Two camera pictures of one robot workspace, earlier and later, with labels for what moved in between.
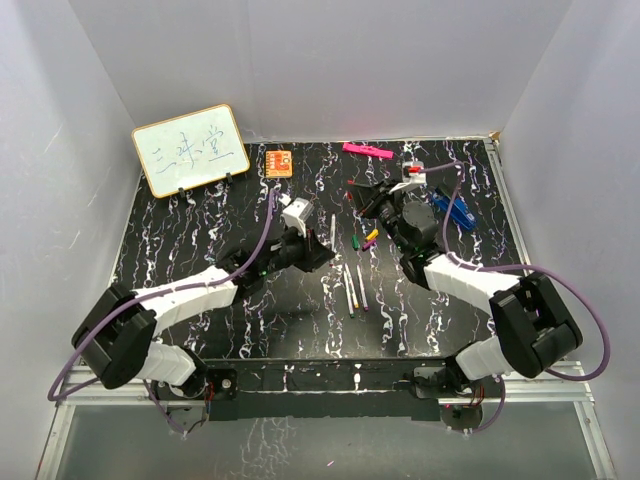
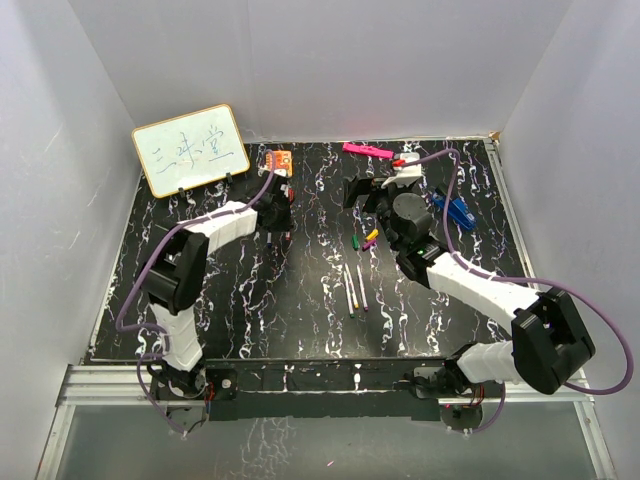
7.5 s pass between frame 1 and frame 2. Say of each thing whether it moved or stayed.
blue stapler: stayed
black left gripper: moved
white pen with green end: stayed
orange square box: stayed
